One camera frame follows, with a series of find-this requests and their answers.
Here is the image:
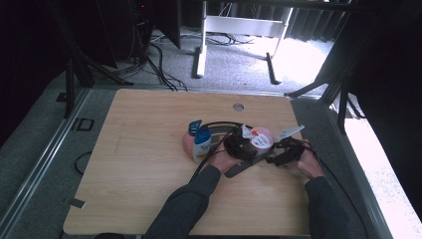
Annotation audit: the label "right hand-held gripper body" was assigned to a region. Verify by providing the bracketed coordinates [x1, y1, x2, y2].
[276, 124, 306, 163]

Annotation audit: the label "black rectangular floor frame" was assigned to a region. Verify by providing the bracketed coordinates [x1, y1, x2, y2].
[77, 118, 96, 131]

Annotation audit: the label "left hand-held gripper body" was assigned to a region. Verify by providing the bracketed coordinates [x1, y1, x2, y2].
[223, 123, 261, 161]

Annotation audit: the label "white bottle with blue cap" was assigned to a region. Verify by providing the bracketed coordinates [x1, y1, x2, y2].
[192, 127, 213, 164]

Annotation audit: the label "grey tape strip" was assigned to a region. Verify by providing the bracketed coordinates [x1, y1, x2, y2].
[64, 197, 86, 209]

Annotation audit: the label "person's right hand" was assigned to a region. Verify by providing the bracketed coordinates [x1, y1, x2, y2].
[293, 148, 325, 180]

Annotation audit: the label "tangled cables under desk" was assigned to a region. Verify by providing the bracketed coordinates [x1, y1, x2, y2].
[205, 31, 257, 48]

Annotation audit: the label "black floor cables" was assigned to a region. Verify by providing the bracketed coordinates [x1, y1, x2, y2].
[145, 41, 189, 93]

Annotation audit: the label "black cable loop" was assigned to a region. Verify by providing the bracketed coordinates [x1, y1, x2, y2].
[74, 150, 94, 176]

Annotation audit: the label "white desk frame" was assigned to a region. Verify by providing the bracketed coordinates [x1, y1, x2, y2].
[191, 0, 295, 86]

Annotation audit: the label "person's left hand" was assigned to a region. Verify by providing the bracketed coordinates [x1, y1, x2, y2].
[208, 148, 243, 174]

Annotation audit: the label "dark curtain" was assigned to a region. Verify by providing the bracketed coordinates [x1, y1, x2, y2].
[285, 6, 344, 43]

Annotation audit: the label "pink jar with white label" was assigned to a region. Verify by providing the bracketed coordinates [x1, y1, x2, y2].
[245, 126, 276, 157]

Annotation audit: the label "black corner rack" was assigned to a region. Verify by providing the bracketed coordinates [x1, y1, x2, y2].
[198, 120, 278, 179]

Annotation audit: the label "black metal stand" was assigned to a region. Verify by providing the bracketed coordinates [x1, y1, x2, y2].
[284, 39, 366, 133]
[46, 0, 134, 120]

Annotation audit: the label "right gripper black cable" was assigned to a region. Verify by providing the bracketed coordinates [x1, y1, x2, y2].
[303, 140, 370, 239]

